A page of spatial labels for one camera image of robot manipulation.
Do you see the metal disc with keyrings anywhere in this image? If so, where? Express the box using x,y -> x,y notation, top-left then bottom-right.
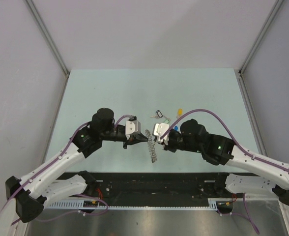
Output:
145,129 -> 157,163

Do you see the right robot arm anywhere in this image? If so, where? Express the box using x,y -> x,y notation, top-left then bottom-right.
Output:
153,119 -> 289,206

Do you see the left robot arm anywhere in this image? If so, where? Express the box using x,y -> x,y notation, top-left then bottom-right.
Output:
5,108 -> 148,225

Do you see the green tag key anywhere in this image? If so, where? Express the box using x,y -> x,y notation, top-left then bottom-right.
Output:
163,116 -> 171,123

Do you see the yellow tag key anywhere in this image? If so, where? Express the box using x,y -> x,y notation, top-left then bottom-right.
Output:
176,109 -> 183,119

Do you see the black tag key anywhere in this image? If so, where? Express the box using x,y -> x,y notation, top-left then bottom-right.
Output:
151,110 -> 163,119

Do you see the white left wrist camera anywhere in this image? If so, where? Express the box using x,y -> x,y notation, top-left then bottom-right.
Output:
125,120 -> 141,139

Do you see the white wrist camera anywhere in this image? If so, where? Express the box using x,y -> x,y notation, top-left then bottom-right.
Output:
153,123 -> 170,145
125,120 -> 141,139

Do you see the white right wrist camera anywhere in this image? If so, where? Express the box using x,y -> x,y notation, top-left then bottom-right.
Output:
153,123 -> 170,145

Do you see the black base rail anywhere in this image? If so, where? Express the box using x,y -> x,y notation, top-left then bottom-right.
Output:
58,172 -> 236,206

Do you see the white slotted cable duct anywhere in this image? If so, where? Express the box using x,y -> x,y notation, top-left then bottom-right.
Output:
47,198 -> 232,211

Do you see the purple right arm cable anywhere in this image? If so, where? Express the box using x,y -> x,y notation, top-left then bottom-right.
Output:
160,109 -> 289,234

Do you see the aluminium frame post right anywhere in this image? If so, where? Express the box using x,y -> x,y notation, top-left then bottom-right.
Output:
238,0 -> 286,76

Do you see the aluminium frame post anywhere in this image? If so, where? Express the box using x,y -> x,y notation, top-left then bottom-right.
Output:
24,0 -> 70,78
238,0 -> 286,76

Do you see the aluminium frame post left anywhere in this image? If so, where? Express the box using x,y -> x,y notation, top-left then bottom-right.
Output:
24,0 -> 70,78

